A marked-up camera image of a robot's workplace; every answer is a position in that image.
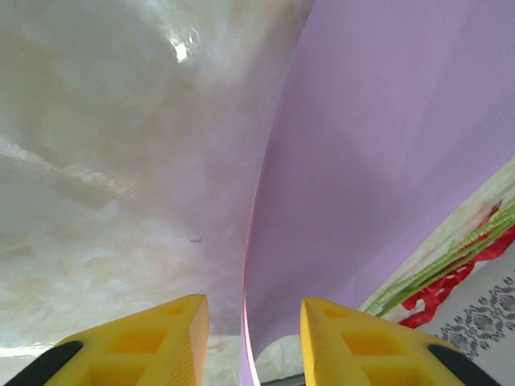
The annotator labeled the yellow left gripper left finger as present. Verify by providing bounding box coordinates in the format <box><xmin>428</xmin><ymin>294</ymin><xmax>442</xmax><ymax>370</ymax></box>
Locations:
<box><xmin>0</xmin><ymin>294</ymin><xmax>210</xmax><ymax>386</ymax></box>

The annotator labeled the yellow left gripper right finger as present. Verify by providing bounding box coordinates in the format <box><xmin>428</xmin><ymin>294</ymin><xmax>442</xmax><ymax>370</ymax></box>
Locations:
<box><xmin>299</xmin><ymin>296</ymin><xmax>498</xmax><ymax>386</ymax></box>

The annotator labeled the red ribbon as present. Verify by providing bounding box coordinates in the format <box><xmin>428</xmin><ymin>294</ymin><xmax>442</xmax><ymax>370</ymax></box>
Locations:
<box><xmin>398</xmin><ymin>199</ymin><xmax>515</xmax><ymax>329</ymax></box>

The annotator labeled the pink and purple wrapping paper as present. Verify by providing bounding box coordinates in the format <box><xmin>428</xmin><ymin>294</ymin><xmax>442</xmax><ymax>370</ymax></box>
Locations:
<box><xmin>237</xmin><ymin>0</ymin><xmax>515</xmax><ymax>386</ymax></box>

